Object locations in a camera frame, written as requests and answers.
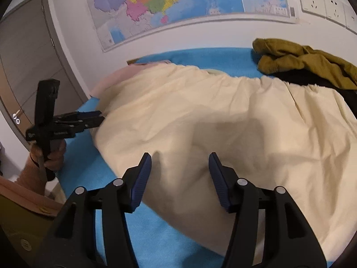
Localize black garment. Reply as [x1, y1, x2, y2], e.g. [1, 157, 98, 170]
[271, 69, 357, 115]

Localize person's left forearm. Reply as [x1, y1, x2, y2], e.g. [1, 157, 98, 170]
[14, 153, 48, 194]

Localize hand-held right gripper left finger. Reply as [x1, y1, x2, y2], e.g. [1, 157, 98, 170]
[35, 152, 152, 268]

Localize wall map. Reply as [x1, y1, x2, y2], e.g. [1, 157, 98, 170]
[81, 0, 298, 53]

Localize person's pink top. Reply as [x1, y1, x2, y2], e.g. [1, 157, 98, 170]
[0, 176, 64, 216]

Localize olive cloth with button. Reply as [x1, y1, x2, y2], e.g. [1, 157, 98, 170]
[0, 195, 60, 260]

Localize blue blanket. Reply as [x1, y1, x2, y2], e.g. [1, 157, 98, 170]
[56, 47, 336, 268]

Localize pink pants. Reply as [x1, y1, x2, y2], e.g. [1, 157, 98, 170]
[90, 61, 175, 97]

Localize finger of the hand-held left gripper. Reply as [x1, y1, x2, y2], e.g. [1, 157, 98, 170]
[56, 111, 102, 121]
[67, 115, 105, 133]

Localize white wall socket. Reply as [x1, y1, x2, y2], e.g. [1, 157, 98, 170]
[343, 3, 357, 34]
[296, 0, 327, 18]
[322, 0, 350, 28]

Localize grey door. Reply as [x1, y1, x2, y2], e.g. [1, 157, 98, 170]
[0, 0, 90, 147]

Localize pale yellow garment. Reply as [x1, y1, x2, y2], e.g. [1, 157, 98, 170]
[93, 64, 357, 266]

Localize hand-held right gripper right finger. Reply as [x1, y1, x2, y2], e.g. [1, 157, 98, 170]
[209, 152, 327, 268]

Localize person's left hand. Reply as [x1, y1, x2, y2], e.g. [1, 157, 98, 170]
[29, 137, 67, 174]

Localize olive green garment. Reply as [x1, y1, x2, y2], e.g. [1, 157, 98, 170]
[252, 38, 357, 90]

